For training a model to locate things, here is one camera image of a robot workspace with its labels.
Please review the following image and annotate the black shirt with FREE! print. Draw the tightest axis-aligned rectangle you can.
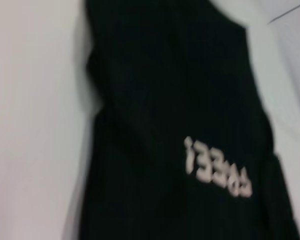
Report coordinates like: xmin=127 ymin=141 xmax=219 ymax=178
xmin=66 ymin=0 xmax=300 ymax=240

